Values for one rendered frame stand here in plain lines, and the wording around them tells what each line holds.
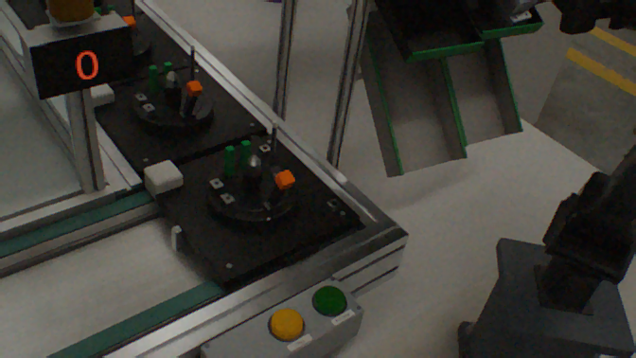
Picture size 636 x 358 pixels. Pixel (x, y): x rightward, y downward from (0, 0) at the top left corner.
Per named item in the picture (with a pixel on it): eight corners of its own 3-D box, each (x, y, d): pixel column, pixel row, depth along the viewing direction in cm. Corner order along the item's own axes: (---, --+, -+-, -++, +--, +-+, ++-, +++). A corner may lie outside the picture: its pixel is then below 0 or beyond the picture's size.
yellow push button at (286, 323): (308, 333, 76) (309, 324, 75) (282, 349, 74) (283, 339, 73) (290, 312, 79) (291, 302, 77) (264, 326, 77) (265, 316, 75)
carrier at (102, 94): (267, 136, 107) (272, 77, 99) (140, 181, 94) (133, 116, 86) (200, 72, 120) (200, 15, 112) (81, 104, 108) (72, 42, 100)
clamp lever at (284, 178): (281, 205, 87) (296, 180, 81) (270, 211, 86) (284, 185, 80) (269, 186, 88) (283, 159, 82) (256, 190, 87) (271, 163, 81)
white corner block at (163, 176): (184, 194, 93) (184, 174, 91) (157, 205, 91) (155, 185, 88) (170, 177, 96) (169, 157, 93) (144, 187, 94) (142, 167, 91)
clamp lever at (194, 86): (195, 116, 101) (203, 88, 95) (185, 118, 100) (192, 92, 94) (185, 98, 102) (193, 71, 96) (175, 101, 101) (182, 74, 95)
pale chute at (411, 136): (450, 161, 102) (468, 157, 98) (386, 178, 96) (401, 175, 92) (412, 0, 102) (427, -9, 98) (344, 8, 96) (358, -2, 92)
